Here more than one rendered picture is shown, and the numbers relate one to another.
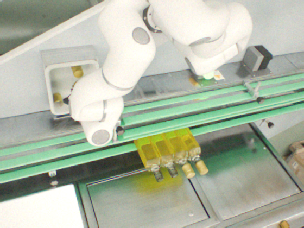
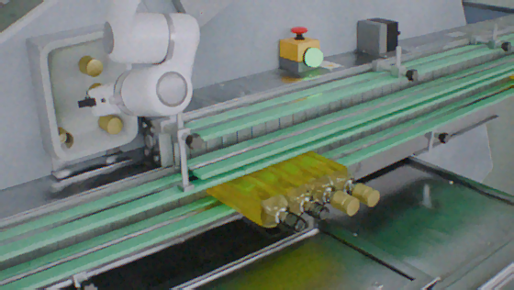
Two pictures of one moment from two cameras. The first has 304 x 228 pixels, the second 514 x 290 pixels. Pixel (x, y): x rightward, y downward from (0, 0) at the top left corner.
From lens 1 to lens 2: 51 cm
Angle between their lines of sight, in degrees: 24
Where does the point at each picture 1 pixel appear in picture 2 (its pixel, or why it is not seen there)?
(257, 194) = (474, 236)
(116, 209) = not seen: outside the picture
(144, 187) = (269, 276)
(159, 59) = (224, 48)
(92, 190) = not seen: outside the picture
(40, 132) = (42, 201)
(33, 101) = (17, 156)
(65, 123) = (83, 183)
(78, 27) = not seen: outside the picture
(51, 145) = (67, 218)
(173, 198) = (336, 276)
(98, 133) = (166, 79)
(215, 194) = (406, 257)
